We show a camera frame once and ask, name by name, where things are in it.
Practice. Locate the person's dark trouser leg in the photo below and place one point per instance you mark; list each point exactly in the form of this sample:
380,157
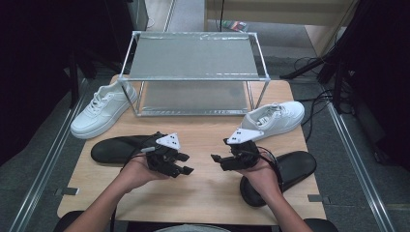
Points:
61,222
322,225

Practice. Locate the person's grey clothing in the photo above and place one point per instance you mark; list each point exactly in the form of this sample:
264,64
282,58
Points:
193,228

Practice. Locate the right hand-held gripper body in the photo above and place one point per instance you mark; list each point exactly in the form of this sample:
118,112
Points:
246,154

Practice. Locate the black slipper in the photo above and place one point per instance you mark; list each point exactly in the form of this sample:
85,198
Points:
296,166
112,150

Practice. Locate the black curtain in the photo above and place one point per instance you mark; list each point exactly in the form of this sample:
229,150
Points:
380,64
38,64

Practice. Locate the metal floor rail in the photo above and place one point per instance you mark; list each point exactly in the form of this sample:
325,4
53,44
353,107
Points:
42,177
357,161

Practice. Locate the white sneaker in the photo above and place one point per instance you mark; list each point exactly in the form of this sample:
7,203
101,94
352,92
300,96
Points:
280,117
96,119

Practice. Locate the light wooden cabinet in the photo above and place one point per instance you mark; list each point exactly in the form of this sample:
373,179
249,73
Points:
274,13

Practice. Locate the grey floor bracket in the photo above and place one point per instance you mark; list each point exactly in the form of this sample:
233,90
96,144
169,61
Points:
66,191
317,198

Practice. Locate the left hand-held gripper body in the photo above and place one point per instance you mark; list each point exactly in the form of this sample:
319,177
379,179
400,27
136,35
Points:
162,158

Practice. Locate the black stand leg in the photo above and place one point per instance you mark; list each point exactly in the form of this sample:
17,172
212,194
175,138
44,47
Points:
303,69

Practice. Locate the colourful packet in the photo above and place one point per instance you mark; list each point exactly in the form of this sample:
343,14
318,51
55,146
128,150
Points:
235,25

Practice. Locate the metal shoe rack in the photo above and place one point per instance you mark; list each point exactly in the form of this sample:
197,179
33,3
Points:
193,58

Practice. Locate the person's right hand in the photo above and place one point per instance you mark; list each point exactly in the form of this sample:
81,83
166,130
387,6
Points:
262,177

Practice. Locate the person's left hand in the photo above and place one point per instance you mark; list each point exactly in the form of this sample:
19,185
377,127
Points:
137,172

